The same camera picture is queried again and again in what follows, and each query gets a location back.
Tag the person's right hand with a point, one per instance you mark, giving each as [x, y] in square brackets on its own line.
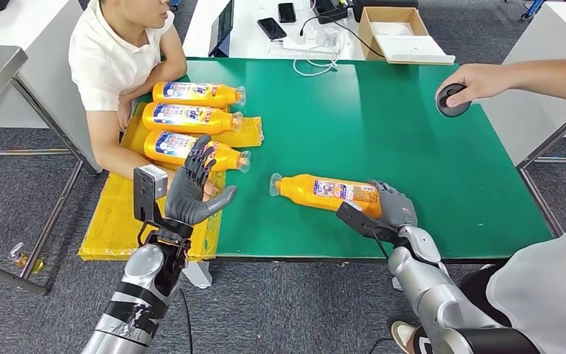
[478, 80]
[210, 191]

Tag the person's left hand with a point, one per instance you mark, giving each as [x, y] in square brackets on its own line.
[123, 112]

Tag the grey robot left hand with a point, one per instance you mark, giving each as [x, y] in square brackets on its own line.
[188, 200]

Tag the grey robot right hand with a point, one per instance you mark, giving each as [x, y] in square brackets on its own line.
[397, 207]

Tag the black round puck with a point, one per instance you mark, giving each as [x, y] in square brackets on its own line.
[451, 110]

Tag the orange detergent bottle clear cap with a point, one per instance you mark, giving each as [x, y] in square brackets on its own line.
[175, 126]
[185, 100]
[166, 146]
[297, 193]

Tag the person's right forearm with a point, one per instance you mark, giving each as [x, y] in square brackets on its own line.
[112, 151]
[551, 80]

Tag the person's left forearm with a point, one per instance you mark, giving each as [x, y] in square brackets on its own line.
[161, 73]

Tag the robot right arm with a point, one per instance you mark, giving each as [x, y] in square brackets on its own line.
[429, 293]

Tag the small clear plastic bottle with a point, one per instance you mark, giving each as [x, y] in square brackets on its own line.
[19, 253]

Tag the person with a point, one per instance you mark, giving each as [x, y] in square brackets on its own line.
[546, 293]
[102, 58]

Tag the white flat lid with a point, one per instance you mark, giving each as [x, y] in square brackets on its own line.
[414, 49]

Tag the large yellow taped cardboard sheet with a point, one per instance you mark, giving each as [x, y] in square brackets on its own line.
[117, 220]

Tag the white table foot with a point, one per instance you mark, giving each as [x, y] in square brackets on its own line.
[197, 274]

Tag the white table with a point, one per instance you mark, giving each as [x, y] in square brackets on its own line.
[34, 73]
[544, 127]
[251, 46]

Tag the blue metal stand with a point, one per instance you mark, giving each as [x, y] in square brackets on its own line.
[533, 6]

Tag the white packing insert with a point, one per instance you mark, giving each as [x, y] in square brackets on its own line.
[391, 28]

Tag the cardboard box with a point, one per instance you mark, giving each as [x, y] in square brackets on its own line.
[392, 14]

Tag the black charger device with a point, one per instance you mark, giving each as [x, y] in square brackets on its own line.
[330, 10]

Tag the white power strip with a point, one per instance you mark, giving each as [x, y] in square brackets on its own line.
[293, 45]

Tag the black smartphone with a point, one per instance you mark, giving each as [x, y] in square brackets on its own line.
[287, 12]
[272, 28]

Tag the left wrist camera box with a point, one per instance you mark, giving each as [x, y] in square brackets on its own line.
[148, 190]

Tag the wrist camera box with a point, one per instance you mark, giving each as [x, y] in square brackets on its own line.
[148, 190]
[358, 221]

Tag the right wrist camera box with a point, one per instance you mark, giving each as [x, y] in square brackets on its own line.
[358, 221]

